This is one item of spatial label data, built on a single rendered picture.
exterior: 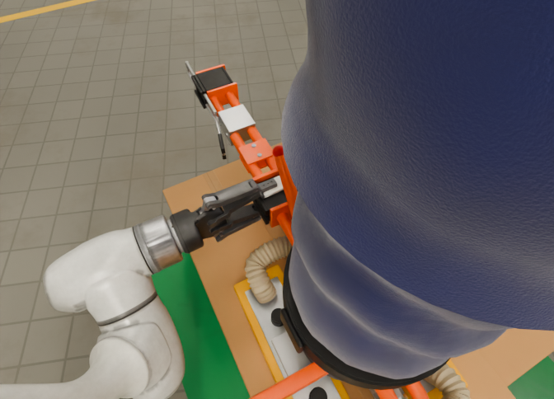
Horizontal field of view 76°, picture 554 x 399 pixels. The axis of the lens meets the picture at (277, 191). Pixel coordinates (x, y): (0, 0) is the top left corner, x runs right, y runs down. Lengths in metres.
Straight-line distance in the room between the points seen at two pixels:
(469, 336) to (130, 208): 2.07
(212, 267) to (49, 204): 1.81
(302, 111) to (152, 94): 2.72
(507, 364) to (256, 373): 0.92
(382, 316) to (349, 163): 0.14
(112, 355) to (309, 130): 0.51
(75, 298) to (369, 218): 0.54
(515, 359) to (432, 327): 1.17
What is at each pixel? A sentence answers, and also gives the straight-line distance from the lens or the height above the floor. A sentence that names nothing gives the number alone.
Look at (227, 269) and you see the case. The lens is 0.76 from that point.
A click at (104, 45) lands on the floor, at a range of 3.56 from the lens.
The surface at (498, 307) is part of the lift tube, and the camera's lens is 0.19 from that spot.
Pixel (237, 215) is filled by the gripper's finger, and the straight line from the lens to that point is 0.68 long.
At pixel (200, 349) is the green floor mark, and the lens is 1.83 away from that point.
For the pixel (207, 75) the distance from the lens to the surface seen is 0.90.
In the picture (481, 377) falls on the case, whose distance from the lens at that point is 0.79.
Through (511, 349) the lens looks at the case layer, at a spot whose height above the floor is 0.54.
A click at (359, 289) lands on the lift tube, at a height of 1.53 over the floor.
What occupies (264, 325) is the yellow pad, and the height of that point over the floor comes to 1.09.
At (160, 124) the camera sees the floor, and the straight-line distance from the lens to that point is 2.65.
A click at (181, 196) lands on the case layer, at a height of 0.54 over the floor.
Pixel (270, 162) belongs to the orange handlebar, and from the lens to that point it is 0.72.
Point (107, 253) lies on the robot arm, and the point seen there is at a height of 1.25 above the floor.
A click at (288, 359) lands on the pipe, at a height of 1.12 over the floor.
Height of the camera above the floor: 1.76
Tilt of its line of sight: 55 degrees down
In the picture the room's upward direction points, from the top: straight up
